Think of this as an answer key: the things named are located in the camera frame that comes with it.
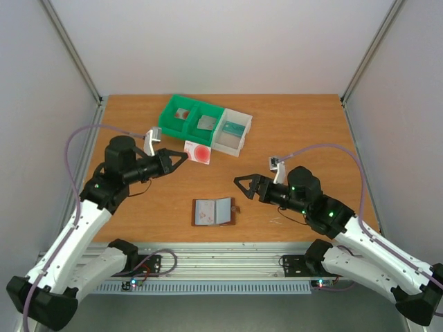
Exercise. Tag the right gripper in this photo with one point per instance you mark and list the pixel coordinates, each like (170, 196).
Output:
(261, 188)

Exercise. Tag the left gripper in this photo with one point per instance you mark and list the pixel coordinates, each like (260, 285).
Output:
(165, 163)

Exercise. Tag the white floral card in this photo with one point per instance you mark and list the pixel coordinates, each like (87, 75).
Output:
(205, 212)
(206, 117)

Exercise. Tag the brown leather card holder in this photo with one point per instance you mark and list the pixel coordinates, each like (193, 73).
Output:
(225, 213)

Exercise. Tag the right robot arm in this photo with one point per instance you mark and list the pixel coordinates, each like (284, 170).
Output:
(361, 254)

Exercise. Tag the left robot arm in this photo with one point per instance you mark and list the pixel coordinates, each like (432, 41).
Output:
(52, 290)

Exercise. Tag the white vip card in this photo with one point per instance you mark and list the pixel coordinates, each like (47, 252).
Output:
(206, 124)

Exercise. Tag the red patterned card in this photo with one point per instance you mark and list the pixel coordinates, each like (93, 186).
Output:
(181, 113)

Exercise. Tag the teal vip card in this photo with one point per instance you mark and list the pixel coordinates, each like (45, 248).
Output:
(233, 128)

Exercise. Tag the left green bin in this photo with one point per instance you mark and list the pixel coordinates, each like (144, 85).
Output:
(172, 125)

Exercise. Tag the green bin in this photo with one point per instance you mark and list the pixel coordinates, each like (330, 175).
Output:
(172, 125)
(196, 135)

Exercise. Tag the white bin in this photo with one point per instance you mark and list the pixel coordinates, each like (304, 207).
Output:
(226, 143)

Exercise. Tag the middle green bin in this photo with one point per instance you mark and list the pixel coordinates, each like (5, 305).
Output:
(196, 135)

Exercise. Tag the right controller board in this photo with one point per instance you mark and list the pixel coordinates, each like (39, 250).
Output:
(323, 283)

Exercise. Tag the controller board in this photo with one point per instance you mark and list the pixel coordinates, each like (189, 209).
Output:
(133, 284)
(323, 283)

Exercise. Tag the left controller board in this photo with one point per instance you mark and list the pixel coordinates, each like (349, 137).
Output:
(133, 284)

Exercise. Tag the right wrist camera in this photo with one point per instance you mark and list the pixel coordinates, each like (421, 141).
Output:
(277, 166)

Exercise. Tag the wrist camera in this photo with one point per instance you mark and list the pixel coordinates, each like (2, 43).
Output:
(277, 166)
(152, 137)

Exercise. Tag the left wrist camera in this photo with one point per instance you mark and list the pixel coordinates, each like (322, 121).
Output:
(152, 137)

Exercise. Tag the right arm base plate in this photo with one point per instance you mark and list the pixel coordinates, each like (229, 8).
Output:
(296, 266)

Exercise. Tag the aluminium rail frame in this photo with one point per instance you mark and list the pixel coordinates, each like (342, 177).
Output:
(180, 261)

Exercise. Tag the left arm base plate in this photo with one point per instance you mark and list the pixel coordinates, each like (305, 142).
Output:
(142, 265)

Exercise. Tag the grey slotted cable duct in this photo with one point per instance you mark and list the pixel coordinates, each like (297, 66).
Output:
(158, 288)

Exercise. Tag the right frame post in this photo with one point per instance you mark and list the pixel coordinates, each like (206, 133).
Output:
(380, 35)

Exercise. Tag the frame post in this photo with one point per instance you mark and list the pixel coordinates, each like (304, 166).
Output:
(61, 31)
(380, 35)

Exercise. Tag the left frame post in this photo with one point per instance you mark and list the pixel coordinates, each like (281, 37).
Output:
(61, 31)

